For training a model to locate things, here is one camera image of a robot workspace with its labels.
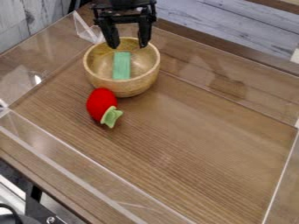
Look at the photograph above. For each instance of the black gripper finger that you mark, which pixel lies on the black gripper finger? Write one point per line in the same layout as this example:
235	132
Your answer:
144	32
109	32

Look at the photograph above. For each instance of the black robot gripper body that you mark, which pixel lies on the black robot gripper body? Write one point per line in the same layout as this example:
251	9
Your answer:
124	11

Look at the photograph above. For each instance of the green rectangular block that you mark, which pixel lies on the green rectangular block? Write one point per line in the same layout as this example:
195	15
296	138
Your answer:
121	66

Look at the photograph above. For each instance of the brown wooden bowl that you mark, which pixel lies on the brown wooden bowl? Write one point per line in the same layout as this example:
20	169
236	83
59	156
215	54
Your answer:
97	62

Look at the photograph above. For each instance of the red plush strawberry toy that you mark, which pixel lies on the red plush strawberry toy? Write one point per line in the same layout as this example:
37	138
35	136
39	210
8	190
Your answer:
101	107

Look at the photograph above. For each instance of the clear acrylic corner bracket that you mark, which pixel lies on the clear acrylic corner bracket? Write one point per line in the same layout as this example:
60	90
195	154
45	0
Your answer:
89	33

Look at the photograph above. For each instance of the black table frame clamp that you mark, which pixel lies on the black table frame clamp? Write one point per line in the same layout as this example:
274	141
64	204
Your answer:
23	210

